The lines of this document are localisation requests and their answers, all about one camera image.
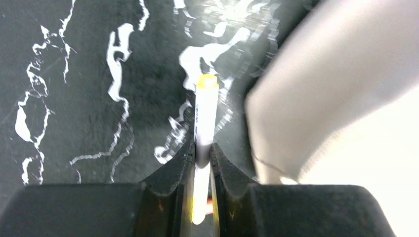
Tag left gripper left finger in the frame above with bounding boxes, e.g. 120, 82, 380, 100
0, 141, 195, 237

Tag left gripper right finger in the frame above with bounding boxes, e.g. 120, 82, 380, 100
210, 144, 394, 237

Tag white yellow highlighter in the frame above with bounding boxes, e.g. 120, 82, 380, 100
192, 74, 219, 225

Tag cream canvas student bag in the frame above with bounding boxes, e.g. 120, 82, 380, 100
245, 0, 419, 237

